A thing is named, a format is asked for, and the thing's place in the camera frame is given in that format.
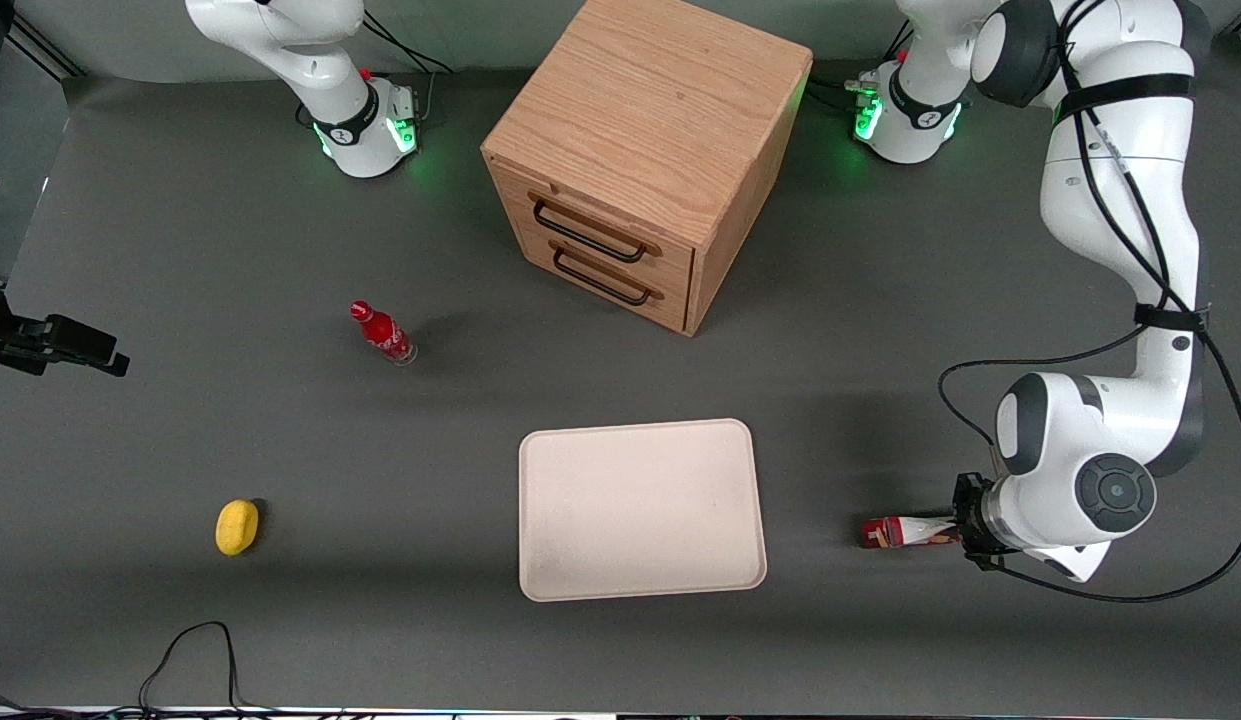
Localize red cola bottle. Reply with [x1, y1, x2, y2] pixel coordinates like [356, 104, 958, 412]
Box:
[349, 300, 418, 367]

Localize black looped table cable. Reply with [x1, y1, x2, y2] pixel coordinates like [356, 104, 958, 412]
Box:
[138, 621, 281, 717]

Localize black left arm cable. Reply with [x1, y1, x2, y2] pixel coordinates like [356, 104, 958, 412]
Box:
[938, 0, 1241, 604]

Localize black left base cables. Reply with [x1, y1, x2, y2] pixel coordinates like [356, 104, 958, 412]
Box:
[805, 22, 916, 116]

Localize yellow lemon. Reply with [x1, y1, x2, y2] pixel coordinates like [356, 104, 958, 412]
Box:
[215, 499, 261, 557]

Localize black base cables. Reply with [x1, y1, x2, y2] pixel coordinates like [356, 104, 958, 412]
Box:
[805, 22, 916, 116]
[360, 10, 453, 126]

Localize wooden drawer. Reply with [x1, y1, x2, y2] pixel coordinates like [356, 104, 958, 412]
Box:
[492, 165, 696, 299]
[515, 222, 694, 334]

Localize wooden drawer cabinet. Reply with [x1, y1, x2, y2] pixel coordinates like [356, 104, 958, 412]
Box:
[480, 0, 814, 338]

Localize red cookie box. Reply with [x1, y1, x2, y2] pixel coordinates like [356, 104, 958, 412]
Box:
[861, 515, 961, 550]

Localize beige plastic tray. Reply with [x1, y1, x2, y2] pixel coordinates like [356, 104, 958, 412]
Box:
[518, 418, 768, 603]

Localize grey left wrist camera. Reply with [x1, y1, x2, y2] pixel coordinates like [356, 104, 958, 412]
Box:
[1040, 540, 1116, 584]

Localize black frame strut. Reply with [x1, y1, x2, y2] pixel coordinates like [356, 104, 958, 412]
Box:
[5, 20, 86, 81]

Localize black right base cables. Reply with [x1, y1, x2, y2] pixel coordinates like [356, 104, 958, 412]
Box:
[360, 10, 453, 126]

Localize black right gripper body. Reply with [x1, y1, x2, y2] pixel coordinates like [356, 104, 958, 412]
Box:
[0, 283, 49, 376]

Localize black drawer handle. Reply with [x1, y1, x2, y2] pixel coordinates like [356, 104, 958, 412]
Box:
[533, 198, 649, 264]
[553, 247, 653, 306]

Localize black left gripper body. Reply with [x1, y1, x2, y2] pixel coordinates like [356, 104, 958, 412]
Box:
[955, 472, 1006, 572]

